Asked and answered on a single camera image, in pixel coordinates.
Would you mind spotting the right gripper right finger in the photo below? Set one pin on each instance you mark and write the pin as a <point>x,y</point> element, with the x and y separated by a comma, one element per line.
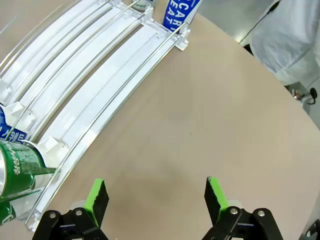
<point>216,197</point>

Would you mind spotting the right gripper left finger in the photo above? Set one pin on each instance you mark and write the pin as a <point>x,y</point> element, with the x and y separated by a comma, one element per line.
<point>96,200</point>

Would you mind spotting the person in white hoodie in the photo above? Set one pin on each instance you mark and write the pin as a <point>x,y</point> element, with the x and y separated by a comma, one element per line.
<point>287,37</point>

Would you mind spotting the green Chilsung cider can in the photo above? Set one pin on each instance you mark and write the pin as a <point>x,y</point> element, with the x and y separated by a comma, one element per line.
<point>22,162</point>
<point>5,215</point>

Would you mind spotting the blue Pocari Sweat can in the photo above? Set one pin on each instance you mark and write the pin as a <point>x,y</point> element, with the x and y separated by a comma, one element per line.
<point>13,135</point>
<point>180,12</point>

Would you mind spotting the white can dispenser rack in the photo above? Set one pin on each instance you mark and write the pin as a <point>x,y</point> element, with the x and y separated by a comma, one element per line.
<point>100,82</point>

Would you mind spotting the black round floor device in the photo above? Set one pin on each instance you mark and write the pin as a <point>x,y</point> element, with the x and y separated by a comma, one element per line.
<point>312,93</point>

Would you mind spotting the white green-lettered soda can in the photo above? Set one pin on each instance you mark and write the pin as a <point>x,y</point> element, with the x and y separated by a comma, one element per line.
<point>140,4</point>

